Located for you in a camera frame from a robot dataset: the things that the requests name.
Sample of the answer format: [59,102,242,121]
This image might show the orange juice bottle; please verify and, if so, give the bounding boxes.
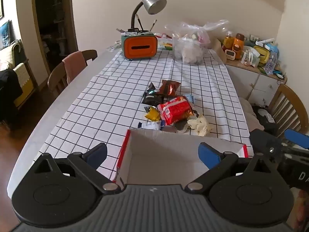
[222,31,234,51]

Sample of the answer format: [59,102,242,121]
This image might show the red and white cardboard box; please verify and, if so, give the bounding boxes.
[113,129,249,186]

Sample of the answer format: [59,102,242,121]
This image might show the black snack packet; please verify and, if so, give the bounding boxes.
[142,94,167,107]

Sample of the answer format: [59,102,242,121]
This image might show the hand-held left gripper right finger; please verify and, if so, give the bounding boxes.
[185,142,278,191]

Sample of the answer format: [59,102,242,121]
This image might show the white checkered tablecloth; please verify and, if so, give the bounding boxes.
[40,49,254,183]

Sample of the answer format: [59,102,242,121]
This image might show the black clothing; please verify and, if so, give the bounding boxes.
[0,69,23,121]

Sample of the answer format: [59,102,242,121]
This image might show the yellow storage box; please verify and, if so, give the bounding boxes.
[252,45,271,66]

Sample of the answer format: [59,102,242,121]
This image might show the clear water bottle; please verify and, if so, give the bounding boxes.
[264,51,278,75]

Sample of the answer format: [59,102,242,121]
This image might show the black bag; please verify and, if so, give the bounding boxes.
[251,104,278,131]

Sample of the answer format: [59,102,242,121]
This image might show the orange thermos bottle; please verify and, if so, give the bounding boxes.
[232,33,245,60]

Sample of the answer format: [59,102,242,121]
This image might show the orange tissue box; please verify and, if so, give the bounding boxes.
[121,30,158,61]

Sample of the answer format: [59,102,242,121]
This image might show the pink cloth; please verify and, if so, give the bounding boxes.
[62,51,87,84]

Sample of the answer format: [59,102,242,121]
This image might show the colourful flat packet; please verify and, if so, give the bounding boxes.
[157,41,173,51]

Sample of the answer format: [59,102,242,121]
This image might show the brown chocolate candy bag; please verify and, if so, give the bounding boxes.
[144,82,160,95]

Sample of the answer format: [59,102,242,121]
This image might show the red snack packet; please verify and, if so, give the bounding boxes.
[158,96,194,126]

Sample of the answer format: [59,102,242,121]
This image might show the dark bookshelf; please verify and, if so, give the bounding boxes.
[35,0,79,61]

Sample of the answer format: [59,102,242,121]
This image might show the yellow snack packet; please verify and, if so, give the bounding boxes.
[145,106,161,121]

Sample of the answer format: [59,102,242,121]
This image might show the armchair with yellow cover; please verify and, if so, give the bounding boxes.
[0,40,38,124]

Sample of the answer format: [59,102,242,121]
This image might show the white cabinet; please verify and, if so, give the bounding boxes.
[224,58,288,104]

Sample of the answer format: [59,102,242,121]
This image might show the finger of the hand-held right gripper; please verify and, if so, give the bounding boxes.
[250,129,288,161]
[285,129,309,148]

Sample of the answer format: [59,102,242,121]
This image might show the white and blue snack packet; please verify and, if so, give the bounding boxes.
[138,121,165,131]

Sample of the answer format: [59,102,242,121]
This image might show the silver desk lamp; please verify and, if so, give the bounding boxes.
[131,0,167,31]

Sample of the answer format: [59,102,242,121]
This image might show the cream snack wrapper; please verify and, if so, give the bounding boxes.
[187,115,209,136]

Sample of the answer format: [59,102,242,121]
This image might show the brown paper bag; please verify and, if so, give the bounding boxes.
[212,39,227,63]

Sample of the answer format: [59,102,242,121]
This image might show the red-brown snack bag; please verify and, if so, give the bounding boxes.
[162,80,181,97]

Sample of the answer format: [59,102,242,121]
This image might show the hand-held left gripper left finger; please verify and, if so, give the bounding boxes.
[34,142,126,194]

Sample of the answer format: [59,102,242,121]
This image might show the wooden slatted chair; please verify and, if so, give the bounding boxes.
[267,84,309,138]

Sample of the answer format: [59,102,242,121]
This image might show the clear small packets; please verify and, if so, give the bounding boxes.
[107,41,121,52]

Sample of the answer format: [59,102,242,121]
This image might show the clear plastic bag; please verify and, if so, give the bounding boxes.
[165,19,229,65]

